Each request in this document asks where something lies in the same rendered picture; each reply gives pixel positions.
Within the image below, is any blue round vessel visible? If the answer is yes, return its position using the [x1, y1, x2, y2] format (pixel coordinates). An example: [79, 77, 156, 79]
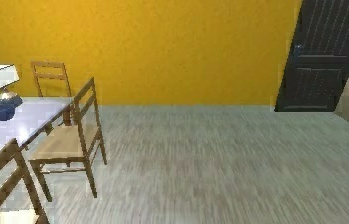
[0, 103, 17, 122]

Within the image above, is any dark grey room door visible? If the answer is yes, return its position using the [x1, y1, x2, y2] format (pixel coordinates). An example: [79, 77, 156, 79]
[274, 0, 349, 113]

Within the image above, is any wooden slat-back chair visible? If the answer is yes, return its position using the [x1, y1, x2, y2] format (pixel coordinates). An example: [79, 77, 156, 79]
[30, 60, 73, 98]
[28, 77, 108, 203]
[0, 137, 51, 224]

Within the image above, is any white glass-top dining table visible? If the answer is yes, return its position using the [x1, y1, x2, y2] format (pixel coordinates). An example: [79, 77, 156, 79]
[0, 96, 75, 168]

